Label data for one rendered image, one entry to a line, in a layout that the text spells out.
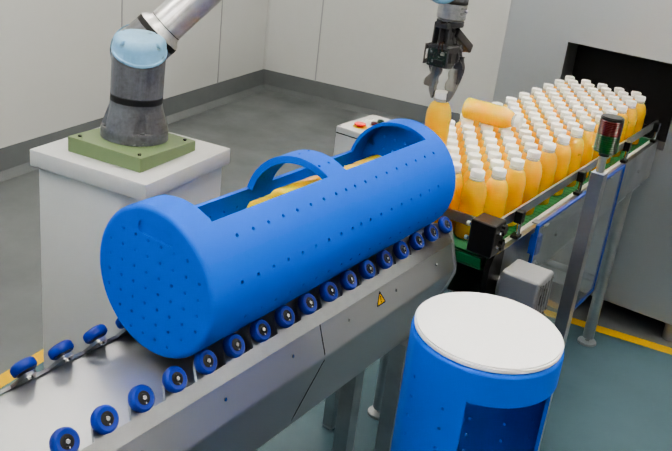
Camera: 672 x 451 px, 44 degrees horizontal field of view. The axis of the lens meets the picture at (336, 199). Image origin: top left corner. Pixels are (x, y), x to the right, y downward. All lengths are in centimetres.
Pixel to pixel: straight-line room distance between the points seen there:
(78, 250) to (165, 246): 55
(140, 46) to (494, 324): 93
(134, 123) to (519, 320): 91
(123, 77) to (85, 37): 344
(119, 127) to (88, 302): 41
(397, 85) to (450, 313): 510
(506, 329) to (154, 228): 67
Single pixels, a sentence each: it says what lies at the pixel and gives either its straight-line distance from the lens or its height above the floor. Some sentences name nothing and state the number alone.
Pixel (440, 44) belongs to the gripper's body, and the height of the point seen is 141.
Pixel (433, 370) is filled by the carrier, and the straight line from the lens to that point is 150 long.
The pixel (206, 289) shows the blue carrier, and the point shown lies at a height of 113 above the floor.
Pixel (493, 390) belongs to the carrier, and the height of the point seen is 99.
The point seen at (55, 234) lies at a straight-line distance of 198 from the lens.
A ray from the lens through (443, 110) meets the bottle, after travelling 222.
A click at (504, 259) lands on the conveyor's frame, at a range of 230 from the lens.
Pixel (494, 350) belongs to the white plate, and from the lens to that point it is 151.
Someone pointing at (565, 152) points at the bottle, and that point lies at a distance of 270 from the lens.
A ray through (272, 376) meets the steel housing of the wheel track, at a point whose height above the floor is 87.
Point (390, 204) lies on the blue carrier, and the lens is 179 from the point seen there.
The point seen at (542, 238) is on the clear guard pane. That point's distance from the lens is 240.
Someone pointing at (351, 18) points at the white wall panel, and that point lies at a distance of 670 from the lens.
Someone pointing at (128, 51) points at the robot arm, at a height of 138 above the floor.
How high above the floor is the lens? 179
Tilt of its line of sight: 22 degrees down
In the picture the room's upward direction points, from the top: 7 degrees clockwise
